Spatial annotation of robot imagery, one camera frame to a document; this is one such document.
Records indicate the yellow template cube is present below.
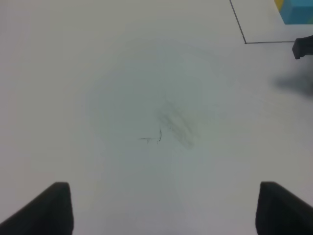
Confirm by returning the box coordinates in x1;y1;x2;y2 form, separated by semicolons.
274;0;284;11

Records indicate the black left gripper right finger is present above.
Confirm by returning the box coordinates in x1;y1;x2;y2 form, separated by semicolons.
255;182;313;235

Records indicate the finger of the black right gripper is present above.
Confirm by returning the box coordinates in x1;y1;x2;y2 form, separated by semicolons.
292;36;313;60

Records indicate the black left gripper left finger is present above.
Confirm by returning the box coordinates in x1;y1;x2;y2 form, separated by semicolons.
0;182;74;235

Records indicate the blue template cube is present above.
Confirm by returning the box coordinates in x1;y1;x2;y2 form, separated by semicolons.
279;0;313;24

